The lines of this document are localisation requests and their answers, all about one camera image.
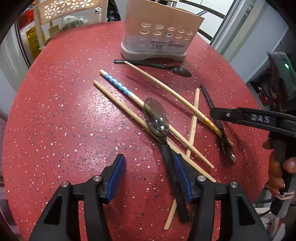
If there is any dark spoon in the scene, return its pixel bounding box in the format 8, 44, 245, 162
200, 84, 237, 165

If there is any clear black handled spoon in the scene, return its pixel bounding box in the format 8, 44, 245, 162
144, 98, 189, 223

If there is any curved bamboo chopstick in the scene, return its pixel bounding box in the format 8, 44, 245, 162
124, 61, 222, 137

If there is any person right hand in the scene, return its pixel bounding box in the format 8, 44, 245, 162
268, 151, 296, 195

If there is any plain wooden chopstick long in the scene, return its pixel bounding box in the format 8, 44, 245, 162
93, 81, 216, 182

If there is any blue patterned wooden chopstick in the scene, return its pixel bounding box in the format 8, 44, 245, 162
99, 69, 214, 169

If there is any short wooden chopstick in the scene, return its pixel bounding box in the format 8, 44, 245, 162
164, 88, 200, 230

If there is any black plastic spoon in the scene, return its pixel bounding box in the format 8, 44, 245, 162
113, 59, 192, 78

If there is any beige utensil holder caddy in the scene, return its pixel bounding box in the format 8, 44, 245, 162
121, 1, 204, 62

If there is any beige flower pattern cart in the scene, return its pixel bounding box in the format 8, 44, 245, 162
33, 0, 108, 50

